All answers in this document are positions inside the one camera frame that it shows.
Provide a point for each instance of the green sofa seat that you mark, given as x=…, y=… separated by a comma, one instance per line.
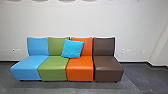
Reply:
x=53, y=68

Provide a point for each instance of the brown sofa seat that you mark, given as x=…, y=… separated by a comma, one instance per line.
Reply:
x=107, y=66

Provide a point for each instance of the blue sofa seat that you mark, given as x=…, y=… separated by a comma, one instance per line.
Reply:
x=28, y=66

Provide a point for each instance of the orange sofa seat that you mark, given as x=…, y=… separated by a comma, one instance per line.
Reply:
x=80, y=68

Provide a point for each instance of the double white wall outlet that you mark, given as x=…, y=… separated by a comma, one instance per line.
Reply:
x=125, y=51

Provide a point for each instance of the cyan square pillow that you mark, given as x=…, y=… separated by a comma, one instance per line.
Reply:
x=72, y=49

